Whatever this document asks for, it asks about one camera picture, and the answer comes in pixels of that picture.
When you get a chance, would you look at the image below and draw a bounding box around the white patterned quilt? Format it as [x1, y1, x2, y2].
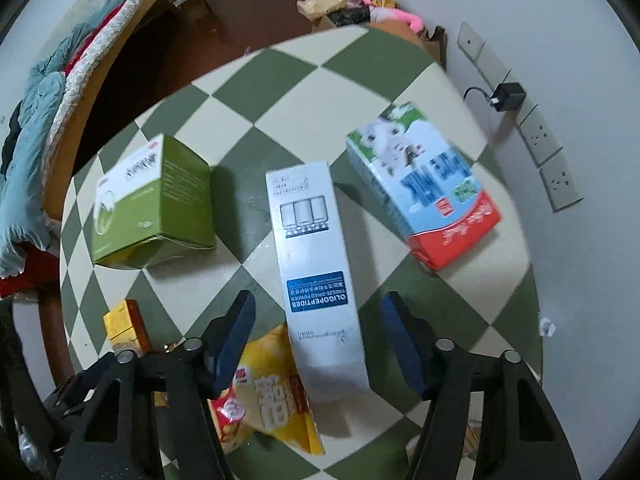
[47, 0, 152, 162]

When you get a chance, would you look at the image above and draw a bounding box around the green and white box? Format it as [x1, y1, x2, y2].
[91, 134, 218, 270]

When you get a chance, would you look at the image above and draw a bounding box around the white wall switch plate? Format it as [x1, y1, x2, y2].
[457, 22, 487, 60]
[475, 44, 514, 89]

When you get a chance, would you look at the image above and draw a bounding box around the beige packet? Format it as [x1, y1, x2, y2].
[297, 0, 346, 21]

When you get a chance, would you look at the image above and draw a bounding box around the black adapter cable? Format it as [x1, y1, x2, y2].
[462, 86, 496, 107]

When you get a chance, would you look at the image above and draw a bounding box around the bed with blue blanket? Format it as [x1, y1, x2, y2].
[0, 0, 151, 279]

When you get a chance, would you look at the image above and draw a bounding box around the wooden bed frame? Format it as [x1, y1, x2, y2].
[14, 0, 172, 383]

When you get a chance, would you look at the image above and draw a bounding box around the pink plush toy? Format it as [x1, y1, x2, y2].
[345, 0, 426, 31]

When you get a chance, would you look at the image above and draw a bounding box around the brown cardboard box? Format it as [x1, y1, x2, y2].
[310, 9, 447, 69]

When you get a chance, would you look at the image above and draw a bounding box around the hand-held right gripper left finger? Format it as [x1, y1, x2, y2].
[56, 290, 257, 480]

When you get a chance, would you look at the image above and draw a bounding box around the blue red milk carton box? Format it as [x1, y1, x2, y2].
[346, 101, 502, 272]

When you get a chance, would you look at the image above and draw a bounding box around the tall white box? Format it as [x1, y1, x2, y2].
[265, 161, 371, 405]

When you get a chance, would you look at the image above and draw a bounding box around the black plastic bag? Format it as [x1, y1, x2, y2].
[329, 7, 372, 29]

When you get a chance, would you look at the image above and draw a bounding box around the yellow snack bag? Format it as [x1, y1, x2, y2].
[207, 322, 326, 456]

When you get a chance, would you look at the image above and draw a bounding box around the red blanket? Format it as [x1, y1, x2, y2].
[0, 4, 128, 300]

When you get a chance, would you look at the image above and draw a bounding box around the black power adapter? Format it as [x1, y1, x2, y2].
[492, 81, 526, 113]

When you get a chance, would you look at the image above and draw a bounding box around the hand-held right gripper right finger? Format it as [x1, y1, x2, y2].
[381, 291, 584, 480]

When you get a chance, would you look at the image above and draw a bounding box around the white wall socket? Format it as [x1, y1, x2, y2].
[539, 152, 584, 213]
[516, 106, 564, 167]

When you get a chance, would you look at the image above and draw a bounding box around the small yellow orange box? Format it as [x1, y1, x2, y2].
[102, 299, 152, 357]

